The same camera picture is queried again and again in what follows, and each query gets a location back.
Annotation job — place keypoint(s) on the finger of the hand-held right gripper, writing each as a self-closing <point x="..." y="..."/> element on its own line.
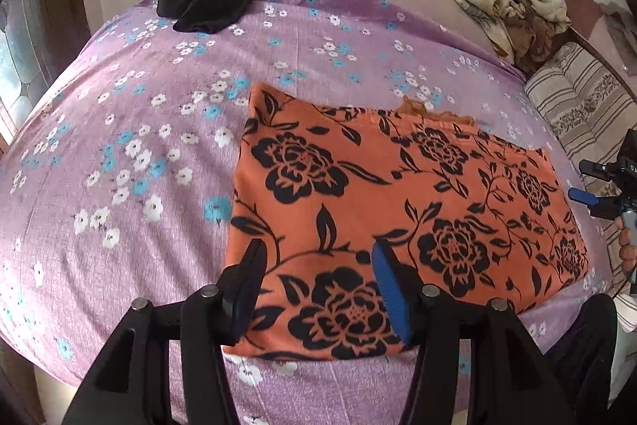
<point x="593" y="168"/>
<point x="587" y="198"/>

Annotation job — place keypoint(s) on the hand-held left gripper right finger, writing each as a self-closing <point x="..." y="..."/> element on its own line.
<point x="393" y="295"/>

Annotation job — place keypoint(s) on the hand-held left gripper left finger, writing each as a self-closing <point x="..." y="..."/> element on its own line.
<point x="246" y="300"/>

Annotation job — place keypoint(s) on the orange black floral blouse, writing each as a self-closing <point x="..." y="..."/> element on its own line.
<point x="348" y="186"/>

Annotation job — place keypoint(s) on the person's right hand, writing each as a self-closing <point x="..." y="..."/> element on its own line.
<point x="628" y="250"/>

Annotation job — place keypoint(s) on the striped floral cushion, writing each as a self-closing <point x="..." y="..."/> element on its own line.
<point x="582" y="101"/>

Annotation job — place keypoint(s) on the person's dark pants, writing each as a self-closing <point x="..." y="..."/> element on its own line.
<point x="582" y="345"/>

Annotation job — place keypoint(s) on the maroon patchwork blanket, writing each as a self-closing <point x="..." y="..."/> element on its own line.
<point x="597" y="14"/>

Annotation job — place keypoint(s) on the beige floral crumpled cloth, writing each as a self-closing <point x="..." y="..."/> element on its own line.
<point x="517" y="7"/>

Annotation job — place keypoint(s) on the purple floral bedsheet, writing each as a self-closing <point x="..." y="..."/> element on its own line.
<point x="124" y="106"/>

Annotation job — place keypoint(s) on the stained-glass window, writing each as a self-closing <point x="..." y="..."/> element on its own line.
<point x="15" y="56"/>

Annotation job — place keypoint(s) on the brown wooden rail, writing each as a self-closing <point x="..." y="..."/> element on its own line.
<point x="611" y="69"/>

